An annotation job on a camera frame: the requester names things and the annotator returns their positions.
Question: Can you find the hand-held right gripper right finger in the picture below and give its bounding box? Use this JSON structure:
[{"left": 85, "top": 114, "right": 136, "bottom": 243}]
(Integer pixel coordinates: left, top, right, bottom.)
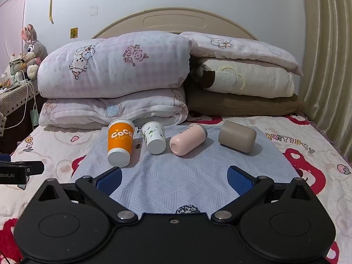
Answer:
[{"left": 211, "top": 166, "right": 317, "bottom": 223}]

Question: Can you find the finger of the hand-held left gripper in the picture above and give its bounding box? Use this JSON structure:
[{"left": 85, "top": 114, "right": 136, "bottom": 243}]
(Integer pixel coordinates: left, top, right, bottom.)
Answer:
[{"left": 25, "top": 161, "right": 45, "bottom": 175}]

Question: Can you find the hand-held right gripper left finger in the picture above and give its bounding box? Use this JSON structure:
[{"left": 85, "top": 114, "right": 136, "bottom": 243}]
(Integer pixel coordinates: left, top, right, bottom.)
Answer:
[{"left": 36, "top": 166, "right": 139, "bottom": 224}]

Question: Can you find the orange paper cup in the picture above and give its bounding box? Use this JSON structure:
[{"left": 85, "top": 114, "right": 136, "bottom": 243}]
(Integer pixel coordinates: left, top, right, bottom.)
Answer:
[{"left": 107, "top": 119, "right": 136, "bottom": 168}]

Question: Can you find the taupe cup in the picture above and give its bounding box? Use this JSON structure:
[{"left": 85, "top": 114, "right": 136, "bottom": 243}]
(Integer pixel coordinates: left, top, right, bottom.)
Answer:
[{"left": 218, "top": 120, "right": 257, "bottom": 153}]

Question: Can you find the small white printed cup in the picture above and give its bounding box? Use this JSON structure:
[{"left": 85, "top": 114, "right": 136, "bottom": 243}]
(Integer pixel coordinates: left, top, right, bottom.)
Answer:
[{"left": 141, "top": 121, "right": 166, "bottom": 154}]

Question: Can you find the pink cup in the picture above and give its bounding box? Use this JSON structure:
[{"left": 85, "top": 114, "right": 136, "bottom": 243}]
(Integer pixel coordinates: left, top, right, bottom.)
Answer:
[{"left": 169, "top": 124, "right": 208, "bottom": 157}]

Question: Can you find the grey patterned mat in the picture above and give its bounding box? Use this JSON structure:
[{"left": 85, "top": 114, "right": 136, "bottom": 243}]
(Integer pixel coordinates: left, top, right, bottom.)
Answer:
[{"left": 71, "top": 124, "right": 300, "bottom": 215}]

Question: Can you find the nightstand with patterned cloth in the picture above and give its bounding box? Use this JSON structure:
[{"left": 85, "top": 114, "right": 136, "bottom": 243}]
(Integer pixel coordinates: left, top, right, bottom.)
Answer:
[{"left": 0, "top": 80, "right": 39, "bottom": 152}]

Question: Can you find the pink printed folded blanket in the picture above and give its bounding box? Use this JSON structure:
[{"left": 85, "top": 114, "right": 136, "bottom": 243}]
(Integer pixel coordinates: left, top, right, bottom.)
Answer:
[{"left": 38, "top": 86, "right": 189, "bottom": 130}]

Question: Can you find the brown pillow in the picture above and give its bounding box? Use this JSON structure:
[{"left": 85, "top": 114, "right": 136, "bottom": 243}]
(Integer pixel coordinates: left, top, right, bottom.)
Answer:
[{"left": 185, "top": 84, "right": 306, "bottom": 116}]

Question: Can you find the cream pillow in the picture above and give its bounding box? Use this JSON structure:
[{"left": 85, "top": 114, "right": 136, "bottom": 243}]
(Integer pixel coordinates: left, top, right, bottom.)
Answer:
[{"left": 190, "top": 58, "right": 295, "bottom": 98}]

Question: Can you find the grey plush rabbit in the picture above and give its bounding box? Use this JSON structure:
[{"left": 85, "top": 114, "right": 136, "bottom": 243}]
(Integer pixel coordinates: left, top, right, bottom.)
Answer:
[{"left": 20, "top": 24, "right": 48, "bottom": 79}]

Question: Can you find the pink checked folded quilt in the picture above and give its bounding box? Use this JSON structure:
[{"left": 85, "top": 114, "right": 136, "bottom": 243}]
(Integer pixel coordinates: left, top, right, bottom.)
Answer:
[{"left": 37, "top": 31, "right": 193, "bottom": 99}]

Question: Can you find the pink printed pillow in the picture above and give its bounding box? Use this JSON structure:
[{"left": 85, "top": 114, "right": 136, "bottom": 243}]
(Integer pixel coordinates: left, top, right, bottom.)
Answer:
[{"left": 180, "top": 31, "right": 303, "bottom": 76}]

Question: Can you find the pink hanging cloth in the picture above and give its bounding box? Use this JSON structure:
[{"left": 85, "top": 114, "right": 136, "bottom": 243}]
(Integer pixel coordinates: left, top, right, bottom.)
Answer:
[{"left": 0, "top": 0, "right": 29, "bottom": 75}]

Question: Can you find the beige curtain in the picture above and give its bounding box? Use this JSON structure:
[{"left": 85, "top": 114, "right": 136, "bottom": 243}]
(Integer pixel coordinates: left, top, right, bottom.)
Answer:
[{"left": 300, "top": 0, "right": 352, "bottom": 154}]

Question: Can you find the beige headboard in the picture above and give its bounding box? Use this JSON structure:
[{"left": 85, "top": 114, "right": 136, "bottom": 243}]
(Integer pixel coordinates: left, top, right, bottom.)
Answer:
[{"left": 92, "top": 8, "right": 259, "bottom": 42}]

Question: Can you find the white cable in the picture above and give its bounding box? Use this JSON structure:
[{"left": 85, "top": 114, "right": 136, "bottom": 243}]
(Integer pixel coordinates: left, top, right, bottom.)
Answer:
[{"left": 0, "top": 71, "right": 37, "bottom": 130}]

